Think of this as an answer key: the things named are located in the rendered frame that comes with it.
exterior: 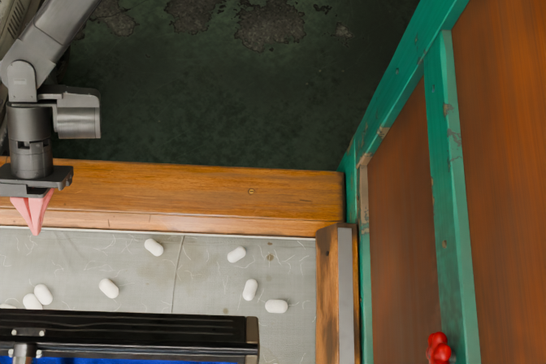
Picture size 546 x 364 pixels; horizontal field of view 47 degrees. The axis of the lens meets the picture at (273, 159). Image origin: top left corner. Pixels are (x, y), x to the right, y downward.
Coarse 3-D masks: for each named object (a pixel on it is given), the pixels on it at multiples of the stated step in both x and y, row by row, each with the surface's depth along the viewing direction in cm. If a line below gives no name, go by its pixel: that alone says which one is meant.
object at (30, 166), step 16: (16, 144) 86; (32, 144) 86; (48, 144) 88; (16, 160) 87; (32, 160) 87; (48, 160) 89; (0, 176) 88; (16, 176) 88; (32, 176) 88; (48, 176) 89; (64, 176) 89
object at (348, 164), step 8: (352, 144) 106; (352, 152) 105; (344, 160) 112; (352, 160) 105; (344, 168) 112; (352, 168) 104; (352, 176) 104; (352, 184) 104; (352, 192) 103; (352, 200) 103; (352, 208) 103; (352, 216) 102
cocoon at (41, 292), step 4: (40, 284) 100; (44, 284) 101; (36, 288) 100; (40, 288) 100; (44, 288) 100; (36, 292) 100; (40, 292) 99; (44, 292) 99; (48, 292) 100; (40, 296) 99; (44, 296) 99; (48, 296) 99; (52, 296) 100; (40, 300) 99; (44, 300) 99; (48, 300) 99; (44, 304) 100; (48, 304) 100
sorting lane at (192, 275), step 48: (0, 240) 104; (48, 240) 104; (96, 240) 105; (144, 240) 106; (192, 240) 106; (240, 240) 107; (288, 240) 107; (0, 288) 101; (48, 288) 102; (96, 288) 102; (144, 288) 103; (192, 288) 103; (240, 288) 104; (288, 288) 104; (288, 336) 102
